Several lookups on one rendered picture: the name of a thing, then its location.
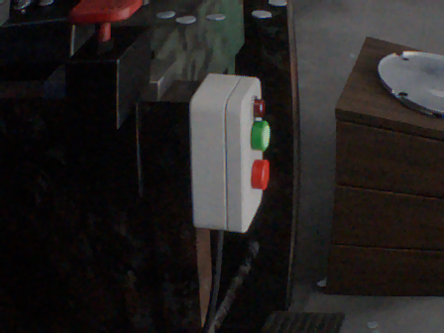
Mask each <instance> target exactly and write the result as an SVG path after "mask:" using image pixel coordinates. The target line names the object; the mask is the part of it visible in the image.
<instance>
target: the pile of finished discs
mask: <svg viewBox="0 0 444 333"><path fill-rule="evenodd" d="M378 71H379V75H380V81H381V84H382V85H383V87H384V89H385V90H386V91H387V92H388V93H389V94H390V95H391V96H392V97H393V98H395V100H397V101H398V102H400V103H402V104H404V105H406V106H407V107H409V108H411V109H414V110H416V111H418V112H421V113H423V114H425V115H428V116H430V117H434V118H436V115H434V113H437V114H442V116H441V117H439V119H444V56H441V55H435V54H430V53H424V52H422V53H420V52H403V55H401V56H399V55H396V54H395V53H394V54H391V55H388V56H386V57H384V58H383V59H382V60H381V61H380V64H379V67H378Z"/></svg>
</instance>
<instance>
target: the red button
mask: <svg viewBox="0 0 444 333"><path fill-rule="evenodd" d="M269 177H270V164H269V161H267V160H260V159H256V160H255V161H254V163H253V167H252V174H251V185H252V188H253V189H258V190H265V189H266V188H267V186H268V182H269Z"/></svg>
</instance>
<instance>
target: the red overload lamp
mask: <svg viewBox="0 0 444 333"><path fill-rule="evenodd" d="M250 110H251V120H252V121H256V120H257V119H256V118H263V117H264V114H265V100H264V99H258V96H257V95H253V96H252V99H251V102H250Z"/></svg>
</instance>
